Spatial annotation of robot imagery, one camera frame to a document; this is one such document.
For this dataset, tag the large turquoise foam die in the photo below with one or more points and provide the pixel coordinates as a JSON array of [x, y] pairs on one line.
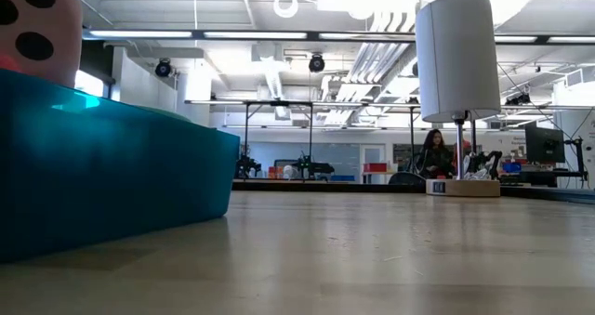
[[162, 113]]

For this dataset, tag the blue plastic bin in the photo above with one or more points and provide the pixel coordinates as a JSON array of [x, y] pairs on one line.
[[116, 175]]

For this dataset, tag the large pink foam die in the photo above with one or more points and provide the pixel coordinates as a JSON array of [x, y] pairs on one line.
[[46, 31]]

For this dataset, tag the black background robot arm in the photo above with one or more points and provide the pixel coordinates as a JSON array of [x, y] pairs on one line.
[[311, 166], [485, 159], [246, 164]]

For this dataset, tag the black background stand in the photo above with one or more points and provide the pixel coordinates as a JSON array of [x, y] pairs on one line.
[[311, 134], [412, 138]]

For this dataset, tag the red background box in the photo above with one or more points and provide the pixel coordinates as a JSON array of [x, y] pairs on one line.
[[374, 167]]

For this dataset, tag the person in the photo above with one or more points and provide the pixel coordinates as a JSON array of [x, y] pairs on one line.
[[436, 154]]

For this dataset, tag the white shade lamp wooden base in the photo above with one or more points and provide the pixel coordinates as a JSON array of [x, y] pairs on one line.
[[458, 55]]

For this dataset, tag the blue background storage bin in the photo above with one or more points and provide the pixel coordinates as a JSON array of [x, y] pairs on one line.
[[511, 167]]

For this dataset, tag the black desk monitor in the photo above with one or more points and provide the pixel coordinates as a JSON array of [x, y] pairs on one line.
[[544, 144]]

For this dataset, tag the black overhead camera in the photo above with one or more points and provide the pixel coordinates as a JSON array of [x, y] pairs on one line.
[[316, 63], [163, 68]]

